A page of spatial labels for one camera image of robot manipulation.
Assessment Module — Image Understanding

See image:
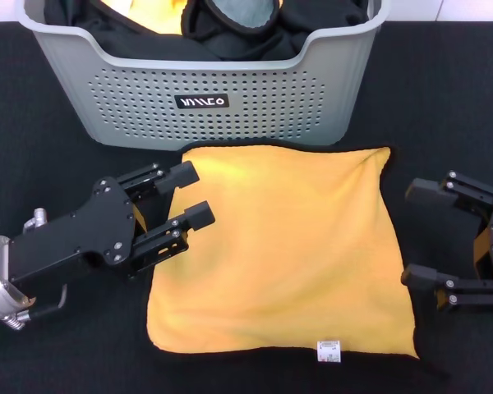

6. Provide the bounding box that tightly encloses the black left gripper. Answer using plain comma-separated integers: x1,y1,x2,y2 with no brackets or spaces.
7,161,217,295

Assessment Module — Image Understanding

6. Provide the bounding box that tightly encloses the yellow and grey towel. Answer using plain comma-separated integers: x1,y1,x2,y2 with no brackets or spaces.
141,139,451,381

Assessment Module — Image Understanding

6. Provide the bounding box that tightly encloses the grey perforated plastic storage basket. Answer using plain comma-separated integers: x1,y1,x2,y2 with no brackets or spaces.
16,0,391,152

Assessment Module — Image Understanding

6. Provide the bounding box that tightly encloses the yellow towel with black trim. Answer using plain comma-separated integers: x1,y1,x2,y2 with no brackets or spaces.
100,0,192,37

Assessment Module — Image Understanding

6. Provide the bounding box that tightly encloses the grey towel with black trim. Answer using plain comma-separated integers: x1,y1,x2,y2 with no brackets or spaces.
182,0,281,37

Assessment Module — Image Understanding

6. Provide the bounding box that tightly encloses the black tablecloth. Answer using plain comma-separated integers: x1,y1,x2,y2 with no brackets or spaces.
0,18,493,394

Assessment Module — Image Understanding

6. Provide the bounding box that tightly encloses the silver connector on left wrist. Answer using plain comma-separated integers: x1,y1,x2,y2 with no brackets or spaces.
22,208,50,235

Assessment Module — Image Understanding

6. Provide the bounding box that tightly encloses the black fleece cloth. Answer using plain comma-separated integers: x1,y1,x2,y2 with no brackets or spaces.
279,0,370,57
44,0,309,62

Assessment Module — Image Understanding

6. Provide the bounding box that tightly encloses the black cable on left wrist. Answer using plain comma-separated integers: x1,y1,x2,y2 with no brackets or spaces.
2,285,69,332

